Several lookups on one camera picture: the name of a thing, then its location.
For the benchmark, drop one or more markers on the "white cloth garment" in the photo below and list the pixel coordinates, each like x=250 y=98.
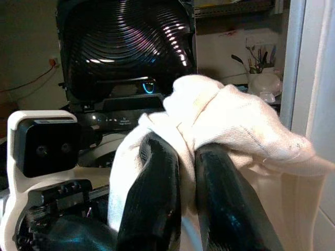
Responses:
x=235 y=117

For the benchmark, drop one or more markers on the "white vase with plant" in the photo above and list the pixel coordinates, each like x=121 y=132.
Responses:
x=255 y=69

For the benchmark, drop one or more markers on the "white door frame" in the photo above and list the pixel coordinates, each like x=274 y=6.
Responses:
x=311 y=65

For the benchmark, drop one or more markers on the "wall shelf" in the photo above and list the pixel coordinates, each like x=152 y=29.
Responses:
x=233 y=8

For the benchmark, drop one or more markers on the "black ribbed washer lid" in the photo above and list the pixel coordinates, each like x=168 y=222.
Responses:
x=123 y=44

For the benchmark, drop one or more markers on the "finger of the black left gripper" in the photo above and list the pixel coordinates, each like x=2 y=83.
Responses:
x=76 y=235

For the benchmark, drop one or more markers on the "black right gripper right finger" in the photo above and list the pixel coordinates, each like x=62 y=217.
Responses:
x=225 y=206

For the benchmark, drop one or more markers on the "small clear container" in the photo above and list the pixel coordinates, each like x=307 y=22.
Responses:
x=267 y=96

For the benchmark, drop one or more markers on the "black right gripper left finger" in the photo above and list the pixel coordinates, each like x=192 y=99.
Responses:
x=153 y=198

